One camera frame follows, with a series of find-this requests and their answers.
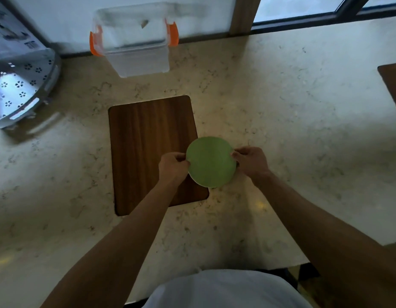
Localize person's right hand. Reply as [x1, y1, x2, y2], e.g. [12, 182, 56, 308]
[231, 146, 271, 183]

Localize person's left hand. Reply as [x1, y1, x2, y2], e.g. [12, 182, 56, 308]
[158, 152, 191, 190]

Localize green round wrapper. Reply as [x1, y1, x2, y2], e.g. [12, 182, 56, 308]
[186, 136, 237, 188]

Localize person's right forearm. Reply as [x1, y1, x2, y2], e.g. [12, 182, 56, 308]
[251, 171, 396, 308]

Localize person's left forearm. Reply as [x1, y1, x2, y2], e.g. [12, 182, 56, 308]
[41, 176, 185, 308]

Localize brown wooden cutting board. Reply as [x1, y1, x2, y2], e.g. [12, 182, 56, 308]
[108, 95, 209, 217]

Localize clear plastic container orange clips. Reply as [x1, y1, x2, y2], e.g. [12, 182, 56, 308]
[89, 2, 179, 78]

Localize person's white shirt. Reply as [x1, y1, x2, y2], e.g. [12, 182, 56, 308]
[142, 269, 314, 308]

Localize perforated metal steamer tray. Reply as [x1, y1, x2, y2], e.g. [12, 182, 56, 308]
[0, 48, 61, 129]

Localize printed paper box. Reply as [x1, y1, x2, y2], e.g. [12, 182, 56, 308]
[0, 0, 46, 60]

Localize dark window frame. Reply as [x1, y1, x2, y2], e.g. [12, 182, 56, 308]
[251, 0, 396, 31]

